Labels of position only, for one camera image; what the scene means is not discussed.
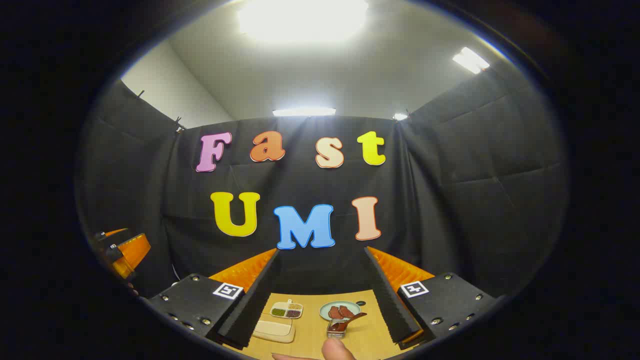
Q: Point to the white divided grain dish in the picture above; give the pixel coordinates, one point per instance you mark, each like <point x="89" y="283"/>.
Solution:
<point x="286" y="310"/>

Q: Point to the cream rectangular tray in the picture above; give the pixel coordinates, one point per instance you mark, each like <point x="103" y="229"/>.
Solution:
<point x="274" y="331"/>

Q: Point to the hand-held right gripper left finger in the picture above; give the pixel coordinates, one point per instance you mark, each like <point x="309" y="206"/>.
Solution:
<point x="250" y="305"/>

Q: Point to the pale green plate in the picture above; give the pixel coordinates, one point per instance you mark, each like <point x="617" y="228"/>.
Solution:
<point x="325" y="311"/>

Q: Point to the red meat slice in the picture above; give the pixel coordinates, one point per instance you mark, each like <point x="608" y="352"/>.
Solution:
<point x="334" y="313"/>
<point x="346" y="311"/>

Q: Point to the small ceiling light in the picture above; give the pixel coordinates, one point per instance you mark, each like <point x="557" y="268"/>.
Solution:
<point x="400" y="116"/>

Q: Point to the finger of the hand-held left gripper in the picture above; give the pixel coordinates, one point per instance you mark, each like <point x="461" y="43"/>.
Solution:
<point x="131" y="252"/>
<point x="111" y="235"/>

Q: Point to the large ceiling light panel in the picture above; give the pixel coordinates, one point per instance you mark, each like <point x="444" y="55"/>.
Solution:
<point x="302" y="20"/>

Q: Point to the black backdrop cloth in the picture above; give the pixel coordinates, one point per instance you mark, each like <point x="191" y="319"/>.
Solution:
<point x="450" y="200"/>

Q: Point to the brown wooden spoon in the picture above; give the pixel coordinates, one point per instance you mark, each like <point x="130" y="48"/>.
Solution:
<point x="350" y="321"/>

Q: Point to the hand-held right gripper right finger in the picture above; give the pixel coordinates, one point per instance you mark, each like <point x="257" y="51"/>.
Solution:
<point x="387" y="300"/>

